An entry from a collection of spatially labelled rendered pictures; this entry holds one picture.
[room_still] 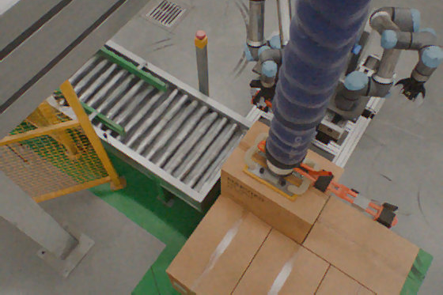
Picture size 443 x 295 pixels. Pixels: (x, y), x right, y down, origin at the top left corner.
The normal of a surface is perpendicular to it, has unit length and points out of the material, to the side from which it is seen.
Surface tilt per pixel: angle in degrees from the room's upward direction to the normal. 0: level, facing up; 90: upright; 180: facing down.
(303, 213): 0
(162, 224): 0
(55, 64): 90
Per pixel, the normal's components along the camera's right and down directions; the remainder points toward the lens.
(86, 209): 0.00, -0.50
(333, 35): 0.05, 0.69
